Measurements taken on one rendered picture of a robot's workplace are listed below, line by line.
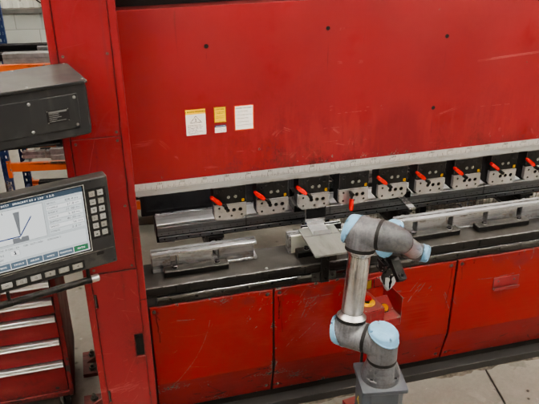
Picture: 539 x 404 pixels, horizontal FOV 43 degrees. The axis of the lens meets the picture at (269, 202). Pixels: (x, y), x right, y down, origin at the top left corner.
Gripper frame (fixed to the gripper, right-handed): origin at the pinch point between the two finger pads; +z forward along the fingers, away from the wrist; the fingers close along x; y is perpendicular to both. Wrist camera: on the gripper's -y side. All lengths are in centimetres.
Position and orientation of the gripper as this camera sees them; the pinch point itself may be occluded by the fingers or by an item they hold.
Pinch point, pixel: (388, 288)
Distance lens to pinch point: 317.9
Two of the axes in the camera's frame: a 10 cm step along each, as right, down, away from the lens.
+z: -0.3, 8.5, 5.2
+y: -4.0, -4.9, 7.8
